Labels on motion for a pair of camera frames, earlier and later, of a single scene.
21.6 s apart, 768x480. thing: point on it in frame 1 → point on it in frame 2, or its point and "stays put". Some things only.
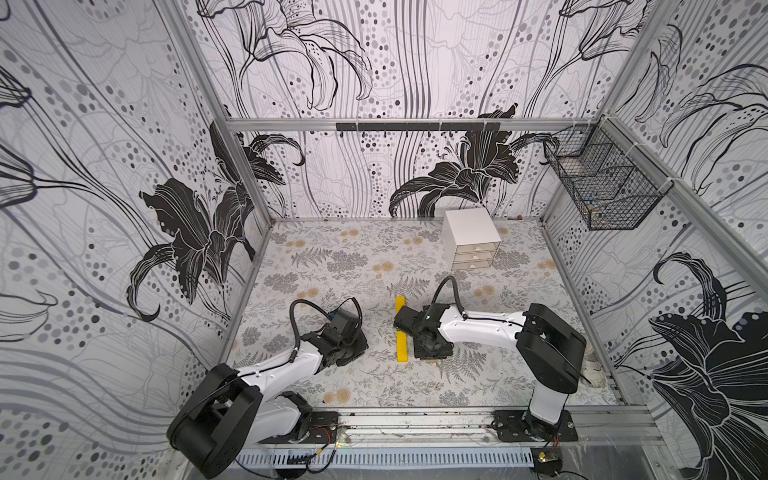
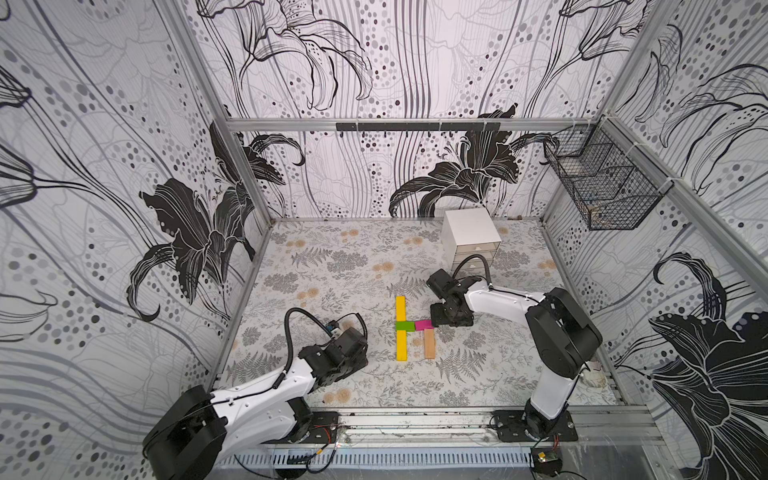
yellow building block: (402, 346) stays put
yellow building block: (400, 301) stays put
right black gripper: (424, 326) → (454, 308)
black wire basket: (613, 184) stays put
